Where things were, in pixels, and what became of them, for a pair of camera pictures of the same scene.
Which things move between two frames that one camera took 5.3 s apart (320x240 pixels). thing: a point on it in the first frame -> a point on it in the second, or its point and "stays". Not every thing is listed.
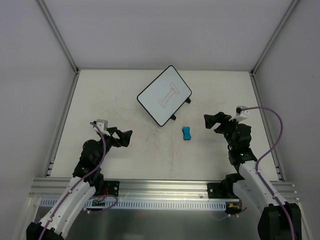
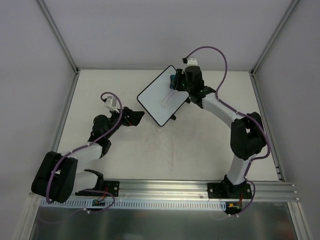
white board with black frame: (165, 95) stays
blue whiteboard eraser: (187, 135) -> (172, 81)
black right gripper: (222, 124) -> (179, 80)
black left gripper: (116, 137) -> (126, 115)
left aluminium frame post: (53, 25) stays
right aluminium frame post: (290, 8) stays
